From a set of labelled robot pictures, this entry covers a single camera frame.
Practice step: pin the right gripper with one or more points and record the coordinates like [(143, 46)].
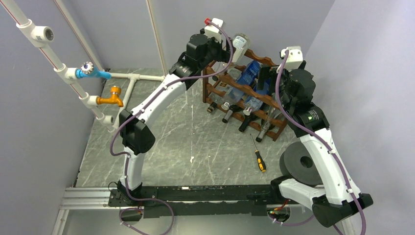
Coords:
[(267, 72)]

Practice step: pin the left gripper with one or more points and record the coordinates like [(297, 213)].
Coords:
[(223, 56)]

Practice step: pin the blue square bottle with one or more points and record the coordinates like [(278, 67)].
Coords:
[(247, 77)]

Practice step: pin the clear stoppered glass bottle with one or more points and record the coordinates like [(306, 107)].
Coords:
[(253, 104)]

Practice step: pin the labelled dark wine bottle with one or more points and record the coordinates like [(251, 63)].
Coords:
[(228, 115)]

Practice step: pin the dark green wine bottle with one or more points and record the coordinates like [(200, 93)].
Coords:
[(262, 133)]

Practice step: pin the wooden wine rack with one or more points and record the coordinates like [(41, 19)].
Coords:
[(209, 89)]

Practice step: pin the clear tall bottle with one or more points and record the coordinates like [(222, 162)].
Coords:
[(272, 113)]

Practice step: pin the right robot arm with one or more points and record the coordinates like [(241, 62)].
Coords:
[(339, 198)]

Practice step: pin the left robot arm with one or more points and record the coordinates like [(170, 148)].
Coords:
[(135, 128)]

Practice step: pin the yellow black screwdriver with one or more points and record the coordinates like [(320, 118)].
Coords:
[(259, 160)]

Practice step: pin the orange brass tap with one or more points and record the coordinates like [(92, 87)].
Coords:
[(113, 99)]

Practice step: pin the blue tap valve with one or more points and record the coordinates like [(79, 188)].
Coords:
[(89, 70)]

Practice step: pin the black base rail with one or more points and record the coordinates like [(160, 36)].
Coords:
[(158, 201)]

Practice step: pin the white pvc pipe frame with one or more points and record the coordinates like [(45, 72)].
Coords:
[(41, 36)]

